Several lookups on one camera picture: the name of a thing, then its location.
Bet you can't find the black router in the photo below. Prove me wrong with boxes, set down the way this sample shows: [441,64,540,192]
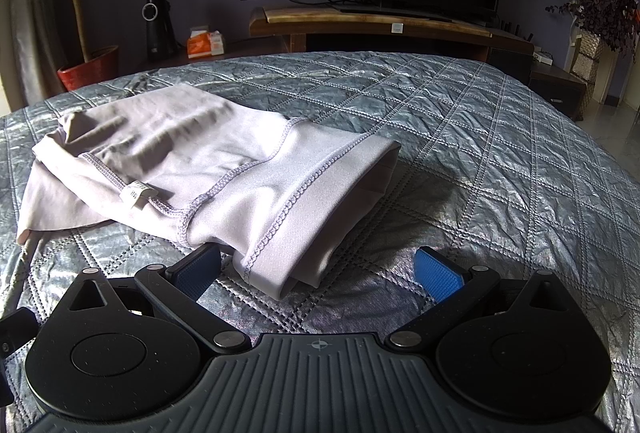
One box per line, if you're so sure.
[492,16,536,41]

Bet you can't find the dark brown cabinet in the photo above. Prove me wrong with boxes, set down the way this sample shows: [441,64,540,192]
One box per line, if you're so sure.
[487,30,587,122]

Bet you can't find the white door frame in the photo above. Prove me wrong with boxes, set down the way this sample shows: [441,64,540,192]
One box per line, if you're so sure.
[582,0,640,110]

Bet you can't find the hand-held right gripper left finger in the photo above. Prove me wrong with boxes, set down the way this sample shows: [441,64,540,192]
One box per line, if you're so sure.
[64,244,252,356]

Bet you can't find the orange tissue box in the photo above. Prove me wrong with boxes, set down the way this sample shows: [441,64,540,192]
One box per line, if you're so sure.
[187,26,227,60]

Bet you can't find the light pink garment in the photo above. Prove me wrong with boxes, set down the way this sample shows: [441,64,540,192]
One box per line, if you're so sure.
[16,82,402,301]

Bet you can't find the beige curtain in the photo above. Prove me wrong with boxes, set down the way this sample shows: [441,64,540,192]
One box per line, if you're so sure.
[0,0,68,114]

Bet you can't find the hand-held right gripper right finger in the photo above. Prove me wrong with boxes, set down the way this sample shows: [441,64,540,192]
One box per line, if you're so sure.
[389,246,572,349]

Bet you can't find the grey quilted bedspread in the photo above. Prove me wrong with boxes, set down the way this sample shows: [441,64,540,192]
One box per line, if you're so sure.
[0,50,640,433]

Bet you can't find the silver woven vase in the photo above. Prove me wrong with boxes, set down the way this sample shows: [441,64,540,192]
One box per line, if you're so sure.
[565,30,607,87]

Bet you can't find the wooden television stand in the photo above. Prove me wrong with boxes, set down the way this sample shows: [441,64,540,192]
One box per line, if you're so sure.
[249,6,535,64]

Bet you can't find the black tabletop appliance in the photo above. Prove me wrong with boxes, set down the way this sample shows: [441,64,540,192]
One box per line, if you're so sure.
[141,0,179,62]

